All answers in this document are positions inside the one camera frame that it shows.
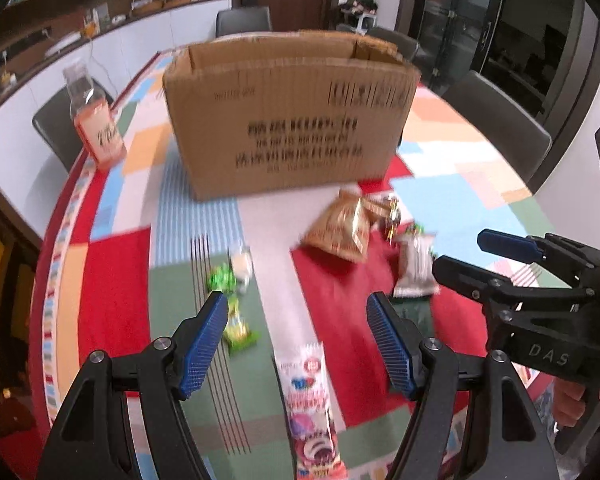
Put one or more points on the dark candy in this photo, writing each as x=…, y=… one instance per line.
x=392, y=215

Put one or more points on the white low cabinet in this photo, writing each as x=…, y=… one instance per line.
x=145, y=30

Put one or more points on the brown snack bag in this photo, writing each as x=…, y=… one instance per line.
x=337, y=230

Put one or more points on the white striped snack packet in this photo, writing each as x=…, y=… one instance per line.
x=415, y=265

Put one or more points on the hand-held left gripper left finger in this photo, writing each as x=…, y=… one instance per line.
x=205, y=345

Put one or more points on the orange drink carton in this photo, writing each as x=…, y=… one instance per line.
x=92, y=22

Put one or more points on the flat white appliance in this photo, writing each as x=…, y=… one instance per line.
x=62, y=45

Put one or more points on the long pink snack packet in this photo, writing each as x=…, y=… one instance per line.
x=310, y=410

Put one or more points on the pink drink bottle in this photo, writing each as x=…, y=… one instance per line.
x=97, y=130

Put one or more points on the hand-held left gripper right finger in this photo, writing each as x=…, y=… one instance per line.
x=390, y=345

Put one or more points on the green candy packet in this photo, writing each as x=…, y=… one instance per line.
x=221, y=280
x=239, y=332

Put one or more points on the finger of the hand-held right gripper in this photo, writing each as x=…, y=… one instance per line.
x=505, y=242
x=460, y=272

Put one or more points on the brown cardboard box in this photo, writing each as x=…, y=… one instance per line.
x=280, y=110

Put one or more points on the person's right hand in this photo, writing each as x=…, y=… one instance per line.
x=567, y=405

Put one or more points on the small white snack packet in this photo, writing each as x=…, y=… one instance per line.
x=241, y=265

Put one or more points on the black framed glass door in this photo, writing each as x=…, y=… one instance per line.
x=455, y=10

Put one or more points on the black bag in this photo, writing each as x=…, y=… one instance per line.
x=357, y=5

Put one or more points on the white shoe rack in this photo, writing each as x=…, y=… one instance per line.
x=362, y=22

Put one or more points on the dark grey dining chair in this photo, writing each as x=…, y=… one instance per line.
x=495, y=120
x=397, y=42
x=55, y=125
x=243, y=20

